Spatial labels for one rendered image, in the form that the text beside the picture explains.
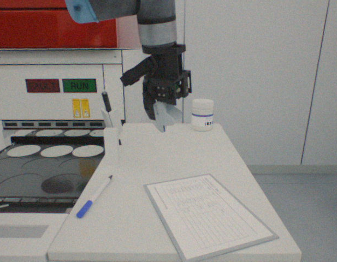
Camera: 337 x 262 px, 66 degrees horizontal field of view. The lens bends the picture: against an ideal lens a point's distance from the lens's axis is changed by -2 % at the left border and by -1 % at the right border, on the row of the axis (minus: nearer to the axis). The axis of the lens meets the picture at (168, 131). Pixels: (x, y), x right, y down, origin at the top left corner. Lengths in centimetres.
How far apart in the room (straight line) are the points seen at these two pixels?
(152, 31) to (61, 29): 46
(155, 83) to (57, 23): 47
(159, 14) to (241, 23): 199
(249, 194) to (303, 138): 235
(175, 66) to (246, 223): 31
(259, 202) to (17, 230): 40
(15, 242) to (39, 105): 65
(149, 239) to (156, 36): 35
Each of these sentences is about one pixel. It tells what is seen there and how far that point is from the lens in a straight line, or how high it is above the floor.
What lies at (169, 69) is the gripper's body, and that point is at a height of 118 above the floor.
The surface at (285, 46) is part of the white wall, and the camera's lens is 259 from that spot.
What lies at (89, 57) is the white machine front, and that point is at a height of 119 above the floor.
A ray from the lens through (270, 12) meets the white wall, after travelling 255.
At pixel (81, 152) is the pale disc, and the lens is 90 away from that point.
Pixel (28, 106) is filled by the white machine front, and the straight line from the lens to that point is 105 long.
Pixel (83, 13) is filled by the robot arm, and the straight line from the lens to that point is 46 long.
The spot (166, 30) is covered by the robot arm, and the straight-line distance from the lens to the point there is 51.
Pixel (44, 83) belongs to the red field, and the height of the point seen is 111.
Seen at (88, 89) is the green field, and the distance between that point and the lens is 95.
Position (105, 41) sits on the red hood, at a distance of 88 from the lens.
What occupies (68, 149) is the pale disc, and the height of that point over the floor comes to 90.
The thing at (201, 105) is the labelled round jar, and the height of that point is 105.
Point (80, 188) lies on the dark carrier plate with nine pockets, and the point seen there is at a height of 90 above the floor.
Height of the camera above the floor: 123
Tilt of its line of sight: 18 degrees down
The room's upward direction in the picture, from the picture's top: straight up
